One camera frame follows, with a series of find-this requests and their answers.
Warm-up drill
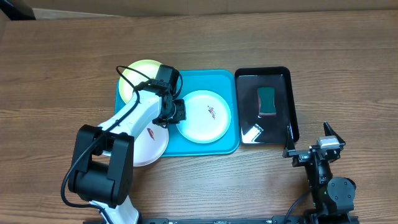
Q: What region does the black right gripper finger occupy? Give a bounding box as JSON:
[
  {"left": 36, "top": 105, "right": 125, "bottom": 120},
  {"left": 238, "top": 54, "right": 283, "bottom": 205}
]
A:
[
  {"left": 323, "top": 121, "right": 346, "bottom": 146},
  {"left": 282, "top": 126, "right": 295, "bottom": 157}
]

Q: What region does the light blue plate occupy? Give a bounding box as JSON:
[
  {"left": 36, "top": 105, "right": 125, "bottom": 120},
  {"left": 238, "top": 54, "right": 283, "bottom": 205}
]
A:
[{"left": 177, "top": 90, "right": 232, "bottom": 144}]

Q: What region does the green scrub sponge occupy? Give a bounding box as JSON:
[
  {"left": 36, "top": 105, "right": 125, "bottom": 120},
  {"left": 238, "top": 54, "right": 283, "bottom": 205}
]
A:
[{"left": 257, "top": 87, "right": 276, "bottom": 117}]

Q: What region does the yellow plate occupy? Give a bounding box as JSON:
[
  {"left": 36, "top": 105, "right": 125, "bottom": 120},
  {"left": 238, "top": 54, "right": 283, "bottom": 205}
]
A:
[{"left": 118, "top": 60, "right": 162, "bottom": 104}]

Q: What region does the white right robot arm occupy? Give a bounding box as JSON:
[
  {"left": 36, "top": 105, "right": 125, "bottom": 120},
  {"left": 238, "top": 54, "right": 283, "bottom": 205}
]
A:
[{"left": 282, "top": 121, "right": 359, "bottom": 223}]

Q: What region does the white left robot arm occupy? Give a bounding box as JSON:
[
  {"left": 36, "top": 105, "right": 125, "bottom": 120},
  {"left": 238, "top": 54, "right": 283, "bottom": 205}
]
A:
[{"left": 61, "top": 92, "right": 185, "bottom": 223}]

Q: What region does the black water tray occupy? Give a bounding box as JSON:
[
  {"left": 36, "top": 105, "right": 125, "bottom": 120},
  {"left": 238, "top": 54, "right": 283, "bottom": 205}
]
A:
[{"left": 234, "top": 67, "right": 300, "bottom": 145}]

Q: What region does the pink white plate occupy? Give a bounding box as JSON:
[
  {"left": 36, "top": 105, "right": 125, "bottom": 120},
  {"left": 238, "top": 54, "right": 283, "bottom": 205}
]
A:
[{"left": 107, "top": 119, "right": 169, "bottom": 169}]

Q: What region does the dark object top left corner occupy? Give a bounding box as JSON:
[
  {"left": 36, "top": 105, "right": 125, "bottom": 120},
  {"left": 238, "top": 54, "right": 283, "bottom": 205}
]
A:
[{"left": 0, "top": 0, "right": 36, "bottom": 21}]

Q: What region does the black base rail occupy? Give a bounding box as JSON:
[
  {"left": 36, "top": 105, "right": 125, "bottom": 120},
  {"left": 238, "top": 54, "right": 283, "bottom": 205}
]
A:
[{"left": 82, "top": 214, "right": 360, "bottom": 224}]

